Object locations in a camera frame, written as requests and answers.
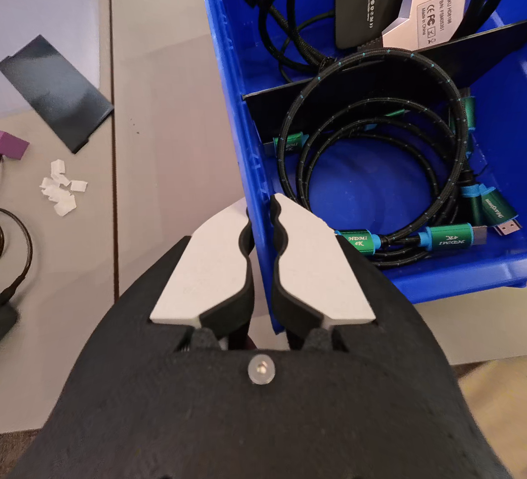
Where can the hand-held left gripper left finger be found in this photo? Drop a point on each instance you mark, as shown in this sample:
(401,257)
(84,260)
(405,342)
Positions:
(201,277)

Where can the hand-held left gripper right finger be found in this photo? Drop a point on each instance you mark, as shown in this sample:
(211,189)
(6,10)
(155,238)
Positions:
(325,277)

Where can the blue plastic bin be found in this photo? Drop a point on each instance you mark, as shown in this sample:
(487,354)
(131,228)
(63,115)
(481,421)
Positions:
(370,174)

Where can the silver-backed switch box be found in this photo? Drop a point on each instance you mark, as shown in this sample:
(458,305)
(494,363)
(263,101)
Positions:
(405,30)

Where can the pile of white paper scraps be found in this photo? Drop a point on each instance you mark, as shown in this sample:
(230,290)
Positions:
(61,199)

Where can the black fabric pouch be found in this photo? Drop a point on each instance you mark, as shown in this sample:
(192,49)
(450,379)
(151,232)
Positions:
(6,322)

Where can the small purple cube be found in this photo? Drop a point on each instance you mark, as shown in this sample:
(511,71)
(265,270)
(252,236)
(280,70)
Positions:
(14,145)

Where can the black glossy card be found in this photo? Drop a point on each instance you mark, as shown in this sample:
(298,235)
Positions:
(53,88)

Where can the black bin divider plate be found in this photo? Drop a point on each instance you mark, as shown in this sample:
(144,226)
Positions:
(494,55)

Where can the lavender paper sheet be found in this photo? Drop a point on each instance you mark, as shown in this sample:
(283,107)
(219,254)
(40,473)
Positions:
(49,5)

